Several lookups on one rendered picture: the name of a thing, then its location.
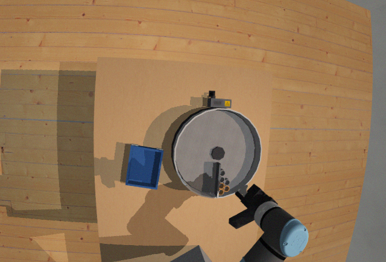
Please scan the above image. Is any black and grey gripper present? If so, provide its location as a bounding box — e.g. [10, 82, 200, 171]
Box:
[235, 184, 278, 215]

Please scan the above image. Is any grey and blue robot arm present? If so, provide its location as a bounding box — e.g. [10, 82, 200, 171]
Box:
[229, 201, 308, 262]

